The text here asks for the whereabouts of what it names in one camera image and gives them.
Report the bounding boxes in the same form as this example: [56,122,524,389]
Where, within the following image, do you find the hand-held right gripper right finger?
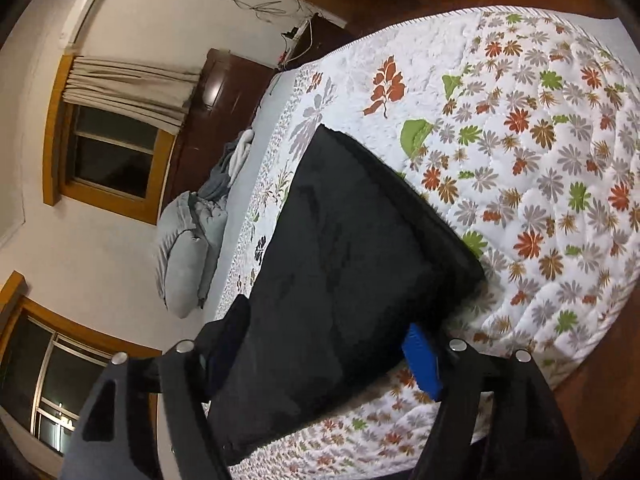
[401,323,583,480]

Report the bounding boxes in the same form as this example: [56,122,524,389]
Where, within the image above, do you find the beige curtain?
[65,55,202,136]

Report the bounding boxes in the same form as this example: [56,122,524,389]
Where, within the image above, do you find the grey crumpled clothes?
[197,129,257,207]

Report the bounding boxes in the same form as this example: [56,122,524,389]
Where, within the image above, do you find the wooden framed window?
[42,54,176,226]
[0,270,163,461]

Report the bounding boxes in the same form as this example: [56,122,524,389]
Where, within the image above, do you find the black pants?
[206,124,487,466]

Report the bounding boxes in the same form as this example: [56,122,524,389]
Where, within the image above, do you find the dark wooden nightstand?
[276,12,362,72]

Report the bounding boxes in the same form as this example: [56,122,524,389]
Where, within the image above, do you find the grey bed sheet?
[204,69,301,322]

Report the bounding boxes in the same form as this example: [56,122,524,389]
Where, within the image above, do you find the white floral quilt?
[214,6,640,480]

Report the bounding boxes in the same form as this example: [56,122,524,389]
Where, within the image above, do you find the dark wooden headboard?
[161,48,277,222]

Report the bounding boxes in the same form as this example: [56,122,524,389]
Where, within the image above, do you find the white curtain box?
[59,0,114,55]

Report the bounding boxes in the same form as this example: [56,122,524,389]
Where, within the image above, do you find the grey pillow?
[196,194,230,311]
[154,190,211,319]

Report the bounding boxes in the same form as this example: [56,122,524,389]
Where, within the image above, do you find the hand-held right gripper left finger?
[60,294,252,480]

